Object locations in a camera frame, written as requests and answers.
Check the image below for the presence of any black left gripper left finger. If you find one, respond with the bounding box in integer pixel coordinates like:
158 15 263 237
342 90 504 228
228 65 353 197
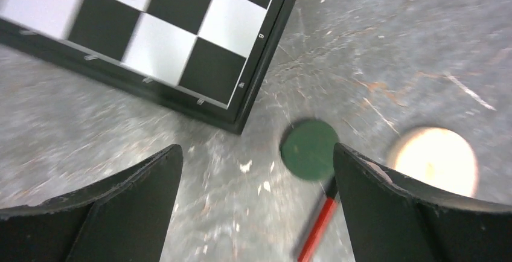
1 145 183 261

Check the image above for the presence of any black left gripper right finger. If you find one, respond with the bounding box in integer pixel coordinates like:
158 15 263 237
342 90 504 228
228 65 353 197
333 143 511 261

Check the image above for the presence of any red black lip pencil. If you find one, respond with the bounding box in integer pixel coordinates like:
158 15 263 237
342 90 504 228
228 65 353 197
297 177 339 262

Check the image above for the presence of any round pink powder puff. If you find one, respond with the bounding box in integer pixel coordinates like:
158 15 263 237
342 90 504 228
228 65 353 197
386 126 479 197

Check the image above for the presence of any dark green round compact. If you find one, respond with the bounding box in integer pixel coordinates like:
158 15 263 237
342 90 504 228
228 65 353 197
279 118 339 182

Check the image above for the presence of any black white chessboard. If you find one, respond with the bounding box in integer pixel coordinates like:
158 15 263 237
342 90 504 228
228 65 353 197
1 0 296 134

